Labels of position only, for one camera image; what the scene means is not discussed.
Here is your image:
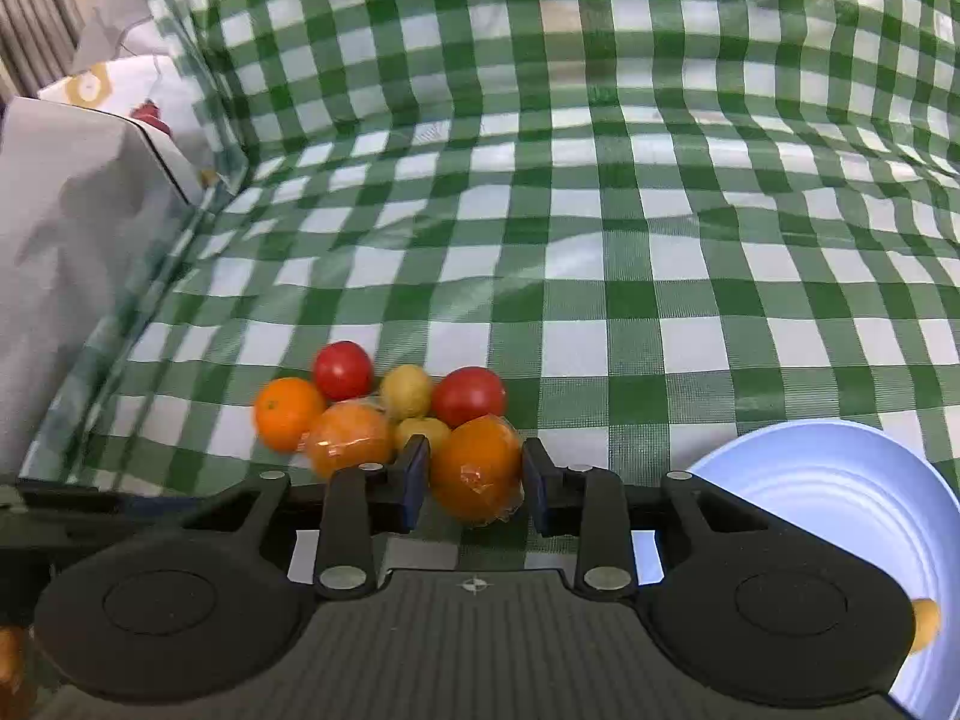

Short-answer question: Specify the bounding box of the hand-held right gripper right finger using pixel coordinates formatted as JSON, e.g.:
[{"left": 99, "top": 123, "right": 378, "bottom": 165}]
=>
[{"left": 521, "top": 436, "right": 752, "bottom": 602}]

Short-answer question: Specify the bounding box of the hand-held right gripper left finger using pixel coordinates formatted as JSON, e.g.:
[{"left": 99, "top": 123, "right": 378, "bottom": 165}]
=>
[{"left": 184, "top": 435, "right": 434, "bottom": 602}]

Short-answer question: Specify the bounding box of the small yellow fruit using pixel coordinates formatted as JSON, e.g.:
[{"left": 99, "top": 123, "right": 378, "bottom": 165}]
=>
[
  {"left": 379, "top": 364, "right": 435, "bottom": 420},
  {"left": 394, "top": 417, "right": 452, "bottom": 455},
  {"left": 910, "top": 598, "right": 943, "bottom": 654}
]

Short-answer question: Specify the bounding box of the plastic orange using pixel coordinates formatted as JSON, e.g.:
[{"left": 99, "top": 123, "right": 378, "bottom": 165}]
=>
[
  {"left": 429, "top": 416, "right": 524, "bottom": 528},
  {"left": 306, "top": 400, "right": 397, "bottom": 482}
]

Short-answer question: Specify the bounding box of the red tomato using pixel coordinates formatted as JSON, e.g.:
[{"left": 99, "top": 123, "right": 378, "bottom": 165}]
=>
[
  {"left": 431, "top": 366, "right": 509, "bottom": 429},
  {"left": 313, "top": 341, "right": 375, "bottom": 402}
]

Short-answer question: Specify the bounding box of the bare orange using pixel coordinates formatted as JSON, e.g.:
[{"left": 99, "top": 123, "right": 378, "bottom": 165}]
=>
[{"left": 253, "top": 377, "right": 329, "bottom": 454}]

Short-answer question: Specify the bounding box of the light blue plate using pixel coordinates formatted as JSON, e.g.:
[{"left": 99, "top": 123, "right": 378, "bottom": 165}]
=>
[{"left": 686, "top": 419, "right": 960, "bottom": 720}]

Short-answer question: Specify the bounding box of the green checked tablecloth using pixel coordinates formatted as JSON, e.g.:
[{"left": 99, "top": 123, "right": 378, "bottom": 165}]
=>
[{"left": 19, "top": 0, "right": 960, "bottom": 601}]

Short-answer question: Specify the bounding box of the orange round fruit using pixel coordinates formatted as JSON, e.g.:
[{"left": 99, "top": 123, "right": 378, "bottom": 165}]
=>
[{"left": 0, "top": 625, "right": 32, "bottom": 717}]

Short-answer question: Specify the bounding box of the white printed blanket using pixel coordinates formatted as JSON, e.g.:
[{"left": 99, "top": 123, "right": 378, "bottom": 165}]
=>
[{"left": 37, "top": 0, "right": 252, "bottom": 207}]

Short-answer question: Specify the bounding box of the grey ribbed radiator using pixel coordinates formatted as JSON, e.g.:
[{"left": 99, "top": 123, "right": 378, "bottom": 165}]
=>
[{"left": 0, "top": 0, "right": 85, "bottom": 95}]

